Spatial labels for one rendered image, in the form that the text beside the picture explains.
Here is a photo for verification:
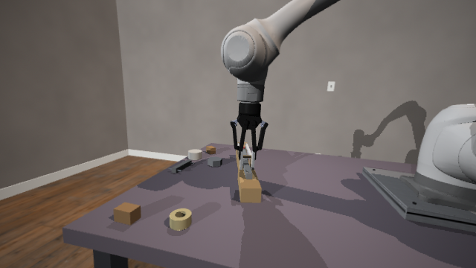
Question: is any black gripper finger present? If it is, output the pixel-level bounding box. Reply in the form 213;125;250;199
230;119;248;170
251;120;268;170

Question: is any white cylinder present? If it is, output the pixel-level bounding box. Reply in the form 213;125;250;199
188;150;202;160

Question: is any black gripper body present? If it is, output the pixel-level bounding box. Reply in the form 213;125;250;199
237;102;262;130

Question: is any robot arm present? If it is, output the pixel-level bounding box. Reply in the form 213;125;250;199
221;0;476;212

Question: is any beige roll of tape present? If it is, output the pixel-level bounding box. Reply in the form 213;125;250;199
170;208;192;231

